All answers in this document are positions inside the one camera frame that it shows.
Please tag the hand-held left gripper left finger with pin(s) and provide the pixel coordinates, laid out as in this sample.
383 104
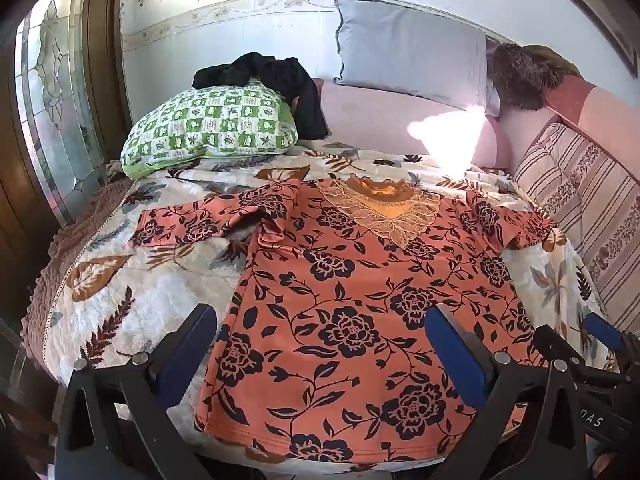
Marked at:
190 342

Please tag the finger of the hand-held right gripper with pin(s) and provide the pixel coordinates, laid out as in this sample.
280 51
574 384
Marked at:
555 345
602 330

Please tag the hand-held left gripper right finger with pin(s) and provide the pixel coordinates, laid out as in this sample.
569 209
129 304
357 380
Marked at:
455 355

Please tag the orange floral shirt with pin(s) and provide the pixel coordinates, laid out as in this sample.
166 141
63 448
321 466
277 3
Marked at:
350 285

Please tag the cream leaf-print blanket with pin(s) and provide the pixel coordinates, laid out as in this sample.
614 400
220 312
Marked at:
125 300

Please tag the pink striped floral cushion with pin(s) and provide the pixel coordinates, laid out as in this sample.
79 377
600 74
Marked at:
585 200

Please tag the brown quilted bedcover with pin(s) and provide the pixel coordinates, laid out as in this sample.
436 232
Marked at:
65 250

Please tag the pink padded headboard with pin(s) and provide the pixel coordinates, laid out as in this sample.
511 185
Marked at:
600 110

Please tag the green checkered pillow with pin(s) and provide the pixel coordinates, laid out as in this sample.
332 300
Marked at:
210 120

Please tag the pink bolster pillow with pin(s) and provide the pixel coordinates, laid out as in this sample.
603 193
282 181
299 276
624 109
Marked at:
380 120

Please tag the brown furry cushion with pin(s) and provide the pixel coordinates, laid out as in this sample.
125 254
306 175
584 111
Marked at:
525 75

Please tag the stained glass door panel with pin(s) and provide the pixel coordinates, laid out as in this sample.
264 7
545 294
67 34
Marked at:
50 100

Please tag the black garment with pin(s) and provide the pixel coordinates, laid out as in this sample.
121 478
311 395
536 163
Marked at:
285 77

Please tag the grey-blue pillow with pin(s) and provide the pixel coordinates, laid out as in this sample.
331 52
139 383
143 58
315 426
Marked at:
410 55

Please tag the dark wooden door frame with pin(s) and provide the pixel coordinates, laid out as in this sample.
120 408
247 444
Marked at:
100 60

